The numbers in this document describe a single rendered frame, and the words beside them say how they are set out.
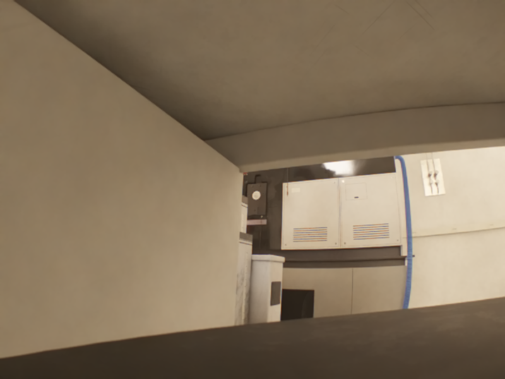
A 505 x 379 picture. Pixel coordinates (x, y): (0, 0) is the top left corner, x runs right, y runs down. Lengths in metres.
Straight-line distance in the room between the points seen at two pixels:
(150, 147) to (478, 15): 0.36
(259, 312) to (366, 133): 0.61
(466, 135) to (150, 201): 0.40
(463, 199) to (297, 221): 1.95
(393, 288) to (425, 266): 1.29
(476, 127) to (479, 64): 0.10
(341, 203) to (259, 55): 1.55
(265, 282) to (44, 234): 0.69
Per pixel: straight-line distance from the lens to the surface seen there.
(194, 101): 0.39
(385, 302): 1.67
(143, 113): 0.29
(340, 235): 1.75
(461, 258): 3.02
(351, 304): 1.67
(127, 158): 0.26
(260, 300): 0.83
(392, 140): 0.39
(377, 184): 1.81
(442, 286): 2.96
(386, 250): 1.76
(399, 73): 0.35
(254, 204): 1.99
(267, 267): 0.82
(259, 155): 0.42
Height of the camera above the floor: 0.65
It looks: 17 degrees up
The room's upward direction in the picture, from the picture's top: 3 degrees clockwise
